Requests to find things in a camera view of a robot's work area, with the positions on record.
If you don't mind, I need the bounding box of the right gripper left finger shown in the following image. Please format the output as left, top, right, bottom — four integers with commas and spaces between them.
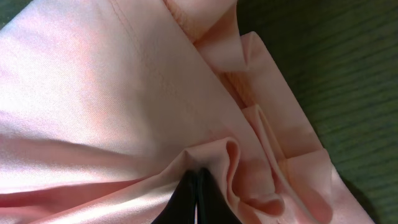
152, 170, 197, 224

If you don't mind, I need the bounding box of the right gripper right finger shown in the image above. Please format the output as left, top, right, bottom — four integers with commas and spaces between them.
197, 168, 242, 224

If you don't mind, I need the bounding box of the pink printed shirt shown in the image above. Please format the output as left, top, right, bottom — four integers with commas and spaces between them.
1, 0, 371, 223

